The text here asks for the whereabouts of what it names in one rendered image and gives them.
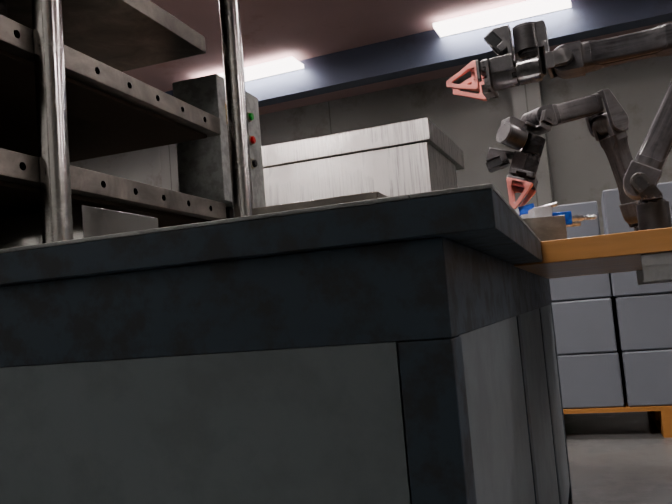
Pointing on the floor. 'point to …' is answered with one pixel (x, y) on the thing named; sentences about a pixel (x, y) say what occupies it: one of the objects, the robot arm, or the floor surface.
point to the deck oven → (362, 163)
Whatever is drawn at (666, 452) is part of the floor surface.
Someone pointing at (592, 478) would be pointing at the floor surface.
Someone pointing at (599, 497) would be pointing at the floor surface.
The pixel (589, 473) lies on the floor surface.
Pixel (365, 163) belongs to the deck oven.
